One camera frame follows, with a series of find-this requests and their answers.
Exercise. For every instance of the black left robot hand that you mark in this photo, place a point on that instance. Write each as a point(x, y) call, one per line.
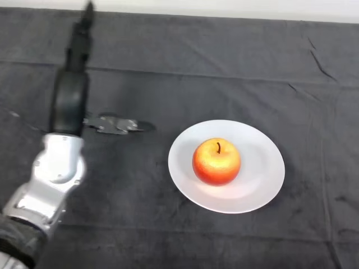
point(70, 95)

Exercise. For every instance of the red yellow apple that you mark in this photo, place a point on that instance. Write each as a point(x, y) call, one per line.
point(216, 161)

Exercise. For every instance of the white round plate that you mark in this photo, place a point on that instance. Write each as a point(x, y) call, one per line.
point(252, 182)

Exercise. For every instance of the black table cloth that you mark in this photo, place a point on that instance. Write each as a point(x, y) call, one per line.
point(224, 70)

